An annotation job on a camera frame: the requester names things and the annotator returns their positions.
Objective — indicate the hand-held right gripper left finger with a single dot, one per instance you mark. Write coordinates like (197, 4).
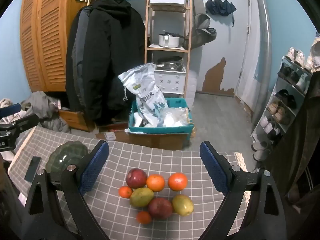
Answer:
(93, 167)

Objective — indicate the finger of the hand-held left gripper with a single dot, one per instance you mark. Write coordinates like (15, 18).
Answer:
(25, 122)
(11, 109)

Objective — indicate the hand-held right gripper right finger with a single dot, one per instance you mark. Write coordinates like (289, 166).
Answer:
(213, 167)

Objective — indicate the green scalloped plate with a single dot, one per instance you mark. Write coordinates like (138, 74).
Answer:
(65, 155)

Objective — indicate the large orange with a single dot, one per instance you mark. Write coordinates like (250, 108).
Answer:
(155, 182)
(177, 181)

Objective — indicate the small tangerine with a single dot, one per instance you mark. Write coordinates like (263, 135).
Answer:
(143, 217)
(125, 192)

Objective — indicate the red apple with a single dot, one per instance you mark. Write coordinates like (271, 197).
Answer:
(160, 208)
(136, 178)

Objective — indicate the yellow green mango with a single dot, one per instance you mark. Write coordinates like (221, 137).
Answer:
(141, 197)
(183, 205)

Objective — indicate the beige hooded garment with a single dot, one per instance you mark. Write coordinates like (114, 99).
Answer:
(6, 102)

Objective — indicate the pile of grey clothes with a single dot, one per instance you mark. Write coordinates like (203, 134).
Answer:
(42, 105)

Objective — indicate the small cardboard box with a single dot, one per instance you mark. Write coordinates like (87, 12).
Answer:
(110, 136)

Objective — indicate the black phone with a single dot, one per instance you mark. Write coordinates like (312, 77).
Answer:
(32, 168)

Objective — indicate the pink white packet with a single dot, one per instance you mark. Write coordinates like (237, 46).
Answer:
(59, 104)

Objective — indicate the wooden drawer unit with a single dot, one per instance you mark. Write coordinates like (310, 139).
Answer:
(75, 120)

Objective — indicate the grey checked tablecloth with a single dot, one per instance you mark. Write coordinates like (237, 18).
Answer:
(160, 160)

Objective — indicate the large cardboard box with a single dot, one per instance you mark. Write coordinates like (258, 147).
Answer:
(160, 142)

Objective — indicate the clear plastic bag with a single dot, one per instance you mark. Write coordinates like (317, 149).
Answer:
(175, 117)

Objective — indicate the teal plastic crate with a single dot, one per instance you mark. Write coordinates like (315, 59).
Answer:
(160, 131)

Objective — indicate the grey jacket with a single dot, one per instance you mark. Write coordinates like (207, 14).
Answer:
(80, 55)

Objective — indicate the shoe rack with shoes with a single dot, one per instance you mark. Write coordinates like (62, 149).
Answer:
(282, 113)

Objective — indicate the wooden louvered wardrobe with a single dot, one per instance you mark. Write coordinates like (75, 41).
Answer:
(50, 30)

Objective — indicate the white printed rice bag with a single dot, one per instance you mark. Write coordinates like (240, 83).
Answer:
(142, 85)

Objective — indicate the white patterned basket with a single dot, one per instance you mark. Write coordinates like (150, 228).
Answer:
(170, 81)

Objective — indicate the black hooded coat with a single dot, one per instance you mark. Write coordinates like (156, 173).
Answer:
(112, 55)

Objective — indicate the grey shoe rack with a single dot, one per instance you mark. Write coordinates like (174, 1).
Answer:
(287, 85)

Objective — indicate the steel steamer pot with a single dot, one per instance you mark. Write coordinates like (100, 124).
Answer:
(170, 63)

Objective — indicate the pale blue door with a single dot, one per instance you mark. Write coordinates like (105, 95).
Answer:
(246, 42)

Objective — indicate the white pot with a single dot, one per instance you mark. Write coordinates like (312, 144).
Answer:
(168, 41)

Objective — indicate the green hanging bag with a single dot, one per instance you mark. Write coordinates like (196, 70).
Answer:
(200, 33)

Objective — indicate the wooden shelf rack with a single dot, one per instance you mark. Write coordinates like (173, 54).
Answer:
(147, 30)

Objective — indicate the navy umbrella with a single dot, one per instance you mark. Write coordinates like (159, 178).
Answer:
(220, 6)

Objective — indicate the silver duct pipe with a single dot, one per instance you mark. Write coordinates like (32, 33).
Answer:
(263, 55)

